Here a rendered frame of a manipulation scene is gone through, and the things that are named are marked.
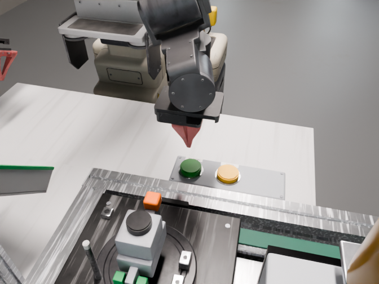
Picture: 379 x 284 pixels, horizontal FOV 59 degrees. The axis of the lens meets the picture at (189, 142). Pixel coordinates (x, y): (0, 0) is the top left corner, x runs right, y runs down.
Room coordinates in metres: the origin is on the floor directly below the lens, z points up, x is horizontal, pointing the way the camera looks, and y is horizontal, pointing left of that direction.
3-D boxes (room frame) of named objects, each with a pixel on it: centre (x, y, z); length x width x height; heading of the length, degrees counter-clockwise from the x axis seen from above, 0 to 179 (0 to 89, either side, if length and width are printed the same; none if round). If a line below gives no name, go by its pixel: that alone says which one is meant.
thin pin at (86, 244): (0.21, 0.12, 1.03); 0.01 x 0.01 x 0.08
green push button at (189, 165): (0.43, 0.00, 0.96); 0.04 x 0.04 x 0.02
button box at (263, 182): (0.42, -0.07, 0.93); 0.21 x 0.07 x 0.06; 77
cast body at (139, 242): (0.21, 0.06, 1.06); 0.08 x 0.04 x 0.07; 167
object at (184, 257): (0.23, 0.01, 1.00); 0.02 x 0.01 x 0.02; 167
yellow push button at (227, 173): (0.42, -0.07, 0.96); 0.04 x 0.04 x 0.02
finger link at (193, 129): (0.44, 0.01, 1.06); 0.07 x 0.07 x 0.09; 78
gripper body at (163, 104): (0.43, 0.00, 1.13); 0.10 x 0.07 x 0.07; 78
